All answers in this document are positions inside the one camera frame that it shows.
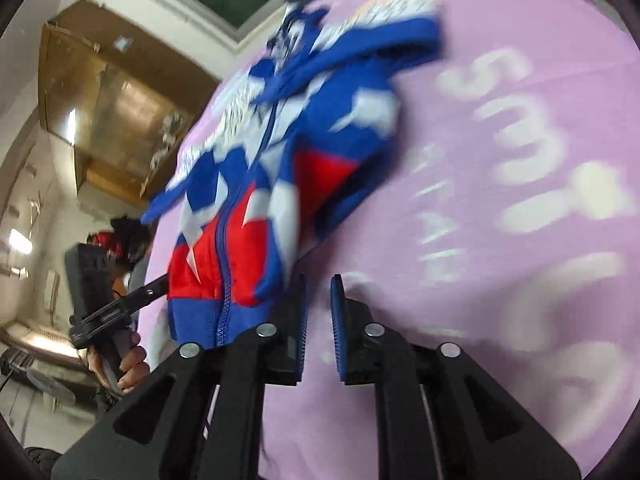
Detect blue red white hoodie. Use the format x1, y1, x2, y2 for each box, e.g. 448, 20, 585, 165
143, 0, 442, 348

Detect person's left hand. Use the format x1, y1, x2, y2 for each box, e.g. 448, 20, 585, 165
87, 332, 150, 394

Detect person in red jacket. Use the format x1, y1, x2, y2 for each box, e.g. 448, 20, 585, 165
86, 214, 152, 297

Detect wooden glass display cabinet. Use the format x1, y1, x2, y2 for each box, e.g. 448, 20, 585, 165
38, 0, 218, 208

